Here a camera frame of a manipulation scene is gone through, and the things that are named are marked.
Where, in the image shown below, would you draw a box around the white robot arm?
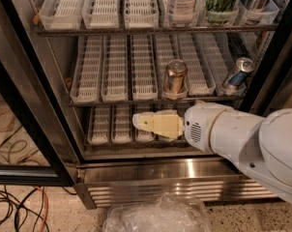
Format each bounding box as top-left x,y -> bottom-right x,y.
132,102 -> 292,204

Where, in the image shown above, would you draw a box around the orange can middle shelf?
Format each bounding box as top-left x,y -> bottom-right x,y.
163,59 -> 188,94

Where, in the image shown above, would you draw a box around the steel fridge base grille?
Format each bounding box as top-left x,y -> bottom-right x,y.
74,156 -> 274,209

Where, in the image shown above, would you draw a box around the blue silver can middle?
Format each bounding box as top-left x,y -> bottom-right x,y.
222,57 -> 254,89

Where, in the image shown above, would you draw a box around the white bottle top shelf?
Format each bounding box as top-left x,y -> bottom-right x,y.
168,0 -> 196,26

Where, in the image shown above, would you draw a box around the right glass fridge door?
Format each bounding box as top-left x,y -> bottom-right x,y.
239,0 -> 292,115

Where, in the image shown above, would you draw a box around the glass fridge door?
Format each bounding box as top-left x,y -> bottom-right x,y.
0,0 -> 76,187
239,0 -> 292,115

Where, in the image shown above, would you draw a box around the left glass fridge door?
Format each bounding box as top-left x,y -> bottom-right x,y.
0,0 -> 76,187

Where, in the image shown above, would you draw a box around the tray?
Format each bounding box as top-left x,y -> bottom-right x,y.
87,106 -> 110,145
135,103 -> 155,142
201,33 -> 246,97
101,36 -> 128,102
70,36 -> 103,104
177,34 -> 216,96
82,0 -> 120,29
155,35 -> 188,100
39,0 -> 84,31
111,104 -> 131,143
124,0 -> 159,29
131,35 -> 158,101

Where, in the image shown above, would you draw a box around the clear plastic bag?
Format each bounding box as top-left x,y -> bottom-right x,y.
102,192 -> 212,232

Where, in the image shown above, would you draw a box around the middle wire shelf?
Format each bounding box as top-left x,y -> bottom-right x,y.
69,96 -> 245,107

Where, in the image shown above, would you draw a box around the wire shelf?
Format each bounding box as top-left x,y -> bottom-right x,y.
69,96 -> 245,107
85,139 -> 190,150
36,24 -> 277,37

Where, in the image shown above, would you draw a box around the bottom wire shelf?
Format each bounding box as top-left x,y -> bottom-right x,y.
85,139 -> 190,150

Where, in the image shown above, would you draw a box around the top wire shelf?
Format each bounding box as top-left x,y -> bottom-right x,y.
36,24 -> 277,37

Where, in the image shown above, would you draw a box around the orange cable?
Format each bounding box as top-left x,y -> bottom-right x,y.
33,186 -> 50,232

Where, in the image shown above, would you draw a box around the black cables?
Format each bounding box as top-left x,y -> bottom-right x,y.
0,185 -> 50,232

